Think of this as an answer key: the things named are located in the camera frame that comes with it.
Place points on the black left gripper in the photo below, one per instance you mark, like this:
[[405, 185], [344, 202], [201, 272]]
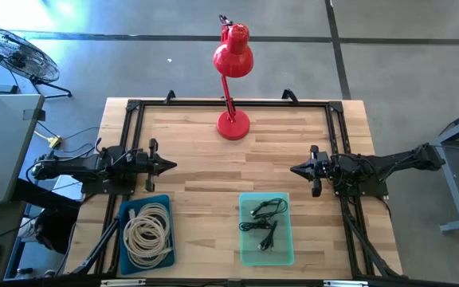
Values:
[[152, 145]]

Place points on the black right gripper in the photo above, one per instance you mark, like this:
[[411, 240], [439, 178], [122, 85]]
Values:
[[316, 188]]

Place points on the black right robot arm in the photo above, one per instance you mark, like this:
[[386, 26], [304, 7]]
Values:
[[393, 161]]

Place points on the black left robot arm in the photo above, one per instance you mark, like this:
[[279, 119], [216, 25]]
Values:
[[78, 165]]

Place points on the dark teal plastic bin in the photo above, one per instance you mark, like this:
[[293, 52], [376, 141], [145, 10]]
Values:
[[146, 198]]

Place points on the translucent green plastic bin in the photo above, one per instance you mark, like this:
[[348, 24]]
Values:
[[281, 255]]

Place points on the white paper sheet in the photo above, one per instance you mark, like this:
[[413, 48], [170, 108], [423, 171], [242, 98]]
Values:
[[67, 189]]

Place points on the red desk lamp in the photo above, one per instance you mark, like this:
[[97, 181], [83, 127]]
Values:
[[233, 56]]

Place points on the black bag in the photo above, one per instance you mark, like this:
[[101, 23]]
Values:
[[54, 233]]

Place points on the grey metal table stand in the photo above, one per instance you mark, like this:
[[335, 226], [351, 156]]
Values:
[[452, 187]]

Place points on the grey desk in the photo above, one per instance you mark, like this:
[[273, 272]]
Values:
[[2, 147]]

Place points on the black floor fan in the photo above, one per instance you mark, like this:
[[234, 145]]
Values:
[[16, 53]]

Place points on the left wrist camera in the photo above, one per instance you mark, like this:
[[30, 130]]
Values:
[[142, 162]]

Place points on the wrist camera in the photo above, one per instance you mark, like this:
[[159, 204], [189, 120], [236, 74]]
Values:
[[142, 162], [326, 169]]

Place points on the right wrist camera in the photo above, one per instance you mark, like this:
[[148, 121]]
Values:
[[326, 169]]

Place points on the black aluminium table frame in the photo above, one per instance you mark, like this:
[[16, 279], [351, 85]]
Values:
[[293, 104]]

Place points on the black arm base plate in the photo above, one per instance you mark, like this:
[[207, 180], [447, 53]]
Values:
[[94, 189], [373, 189]]

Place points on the silver metal bracket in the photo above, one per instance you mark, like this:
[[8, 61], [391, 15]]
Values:
[[122, 282], [345, 283]]

